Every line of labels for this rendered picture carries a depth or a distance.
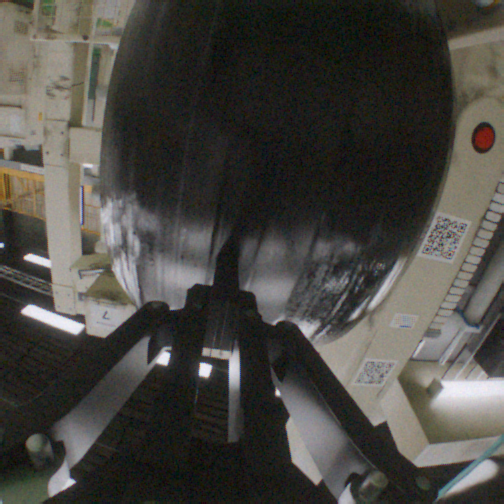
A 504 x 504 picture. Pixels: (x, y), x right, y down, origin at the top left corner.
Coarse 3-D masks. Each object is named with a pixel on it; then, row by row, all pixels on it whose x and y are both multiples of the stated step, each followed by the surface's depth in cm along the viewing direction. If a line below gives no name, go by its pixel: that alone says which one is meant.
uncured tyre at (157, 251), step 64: (192, 0) 16; (256, 0) 16; (320, 0) 17; (384, 0) 17; (128, 64) 18; (192, 64) 16; (256, 64) 17; (320, 64) 17; (384, 64) 17; (448, 64) 19; (128, 128) 18; (192, 128) 17; (256, 128) 18; (320, 128) 18; (384, 128) 18; (448, 128) 20; (128, 192) 19; (192, 192) 19; (256, 192) 19; (320, 192) 19; (384, 192) 19; (128, 256) 23; (192, 256) 21; (256, 256) 21; (320, 256) 21; (384, 256) 22; (320, 320) 26
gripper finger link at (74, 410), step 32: (128, 320) 12; (160, 320) 13; (96, 352) 10; (128, 352) 10; (160, 352) 13; (64, 384) 8; (96, 384) 8; (128, 384) 11; (0, 416) 6; (32, 416) 6; (64, 416) 7; (96, 416) 8; (0, 448) 5; (64, 448) 7
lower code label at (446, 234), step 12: (444, 216) 41; (432, 228) 41; (444, 228) 41; (456, 228) 42; (468, 228) 42; (432, 240) 42; (444, 240) 42; (456, 240) 42; (420, 252) 43; (432, 252) 43; (444, 252) 43; (456, 252) 43
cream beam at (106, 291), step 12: (108, 276) 86; (96, 288) 80; (108, 288) 81; (120, 288) 83; (84, 300) 77; (96, 300) 77; (108, 300) 77; (120, 300) 78; (132, 312) 79; (168, 348) 84; (204, 348) 84
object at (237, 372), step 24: (240, 312) 15; (240, 336) 13; (264, 336) 13; (240, 360) 11; (264, 360) 11; (240, 384) 10; (264, 384) 10; (240, 408) 9; (264, 408) 9; (240, 432) 8; (264, 432) 7; (264, 456) 7; (288, 456) 7; (264, 480) 6; (288, 480) 6
